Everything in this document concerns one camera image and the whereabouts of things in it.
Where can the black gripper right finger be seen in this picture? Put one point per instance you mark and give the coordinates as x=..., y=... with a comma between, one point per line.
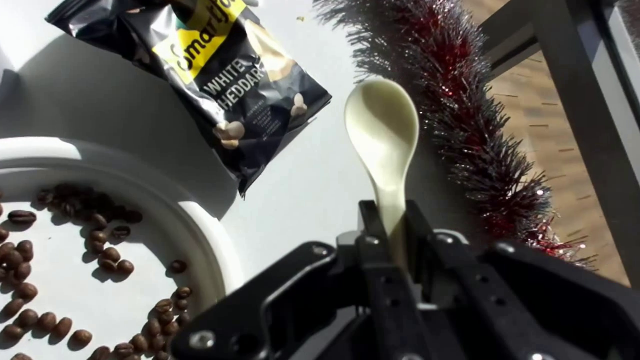
x=481, y=300

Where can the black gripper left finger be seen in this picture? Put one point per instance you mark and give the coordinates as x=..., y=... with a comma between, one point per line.
x=392, y=306

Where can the white plastic spoon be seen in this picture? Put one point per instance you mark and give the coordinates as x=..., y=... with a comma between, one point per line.
x=382, y=133

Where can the white bowl of beans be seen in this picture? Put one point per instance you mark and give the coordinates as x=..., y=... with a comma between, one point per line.
x=67, y=292

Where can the brown coffee beans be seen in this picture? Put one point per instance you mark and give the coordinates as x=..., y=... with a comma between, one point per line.
x=23, y=217

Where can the red silver tinsel garland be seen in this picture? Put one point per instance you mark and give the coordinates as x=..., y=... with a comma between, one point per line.
x=466, y=120

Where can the black popcorn snack bag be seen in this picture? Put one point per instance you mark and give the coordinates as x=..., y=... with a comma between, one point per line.
x=201, y=67

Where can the grey window frame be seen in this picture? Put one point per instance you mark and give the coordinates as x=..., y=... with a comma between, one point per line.
x=587, y=101

